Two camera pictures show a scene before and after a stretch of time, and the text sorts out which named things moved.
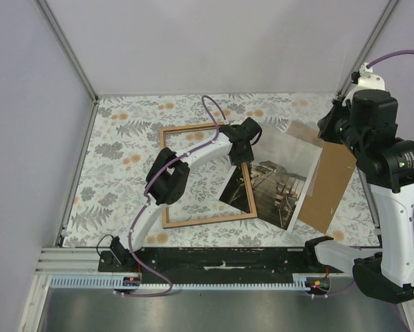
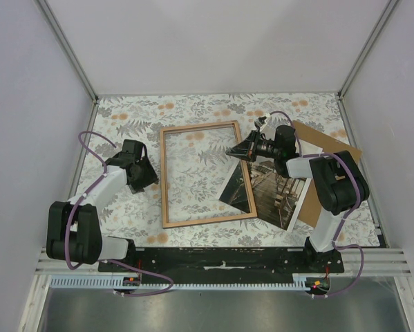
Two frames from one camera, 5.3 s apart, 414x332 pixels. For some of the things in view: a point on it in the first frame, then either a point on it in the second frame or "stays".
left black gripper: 247,157 -> 150,178
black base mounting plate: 215,264 stays
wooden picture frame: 166,224 stays
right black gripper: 326,125 -> 247,149
